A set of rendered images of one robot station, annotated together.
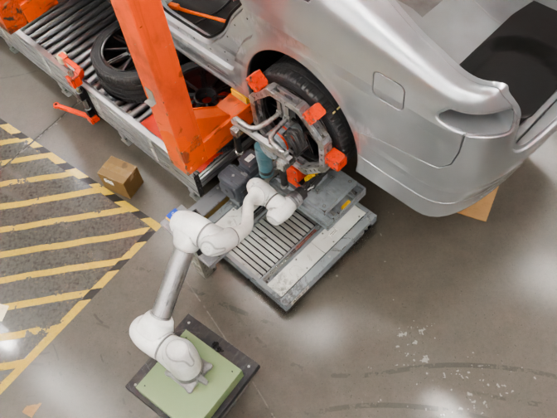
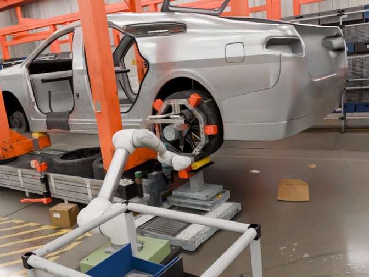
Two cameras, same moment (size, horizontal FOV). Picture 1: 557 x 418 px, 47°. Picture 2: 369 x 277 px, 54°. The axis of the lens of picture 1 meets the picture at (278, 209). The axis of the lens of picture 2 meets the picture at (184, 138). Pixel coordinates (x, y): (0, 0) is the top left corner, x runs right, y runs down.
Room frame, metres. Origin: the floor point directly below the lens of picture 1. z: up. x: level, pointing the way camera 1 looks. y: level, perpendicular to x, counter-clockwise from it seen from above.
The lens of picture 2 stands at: (-0.88, 0.71, 1.45)
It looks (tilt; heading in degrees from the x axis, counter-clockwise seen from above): 12 degrees down; 344
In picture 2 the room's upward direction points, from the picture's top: 6 degrees counter-clockwise
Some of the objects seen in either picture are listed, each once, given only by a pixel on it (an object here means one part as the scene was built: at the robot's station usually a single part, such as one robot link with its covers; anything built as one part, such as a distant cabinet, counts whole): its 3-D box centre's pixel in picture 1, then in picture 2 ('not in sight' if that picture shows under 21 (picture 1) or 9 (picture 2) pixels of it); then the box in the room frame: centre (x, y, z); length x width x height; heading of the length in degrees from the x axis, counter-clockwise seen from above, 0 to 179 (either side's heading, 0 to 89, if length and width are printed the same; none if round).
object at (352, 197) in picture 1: (317, 187); (198, 197); (2.36, -0.27, 0.13); 0.50 x 0.36 x 0.10; 38
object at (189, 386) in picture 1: (190, 370); (127, 243); (1.20, 0.57, 0.41); 0.22 x 0.18 x 0.06; 44
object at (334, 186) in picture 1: (316, 169); (196, 178); (2.36, -0.27, 0.32); 0.40 x 0.30 x 0.28; 38
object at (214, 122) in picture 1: (225, 108); (138, 144); (2.64, 0.21, 0.69); 0.52 x 0.17 x 0.35; 128
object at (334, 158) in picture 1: (335, 159); (210, 129); (2.02, -0.33, 0.85); 0.09 x 0.08 x 0.07; 38
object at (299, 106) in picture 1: (290, 130); (180, 129); (2.26, -0.13, 0.85); 0.54 x 0.07 x 0.54; 38
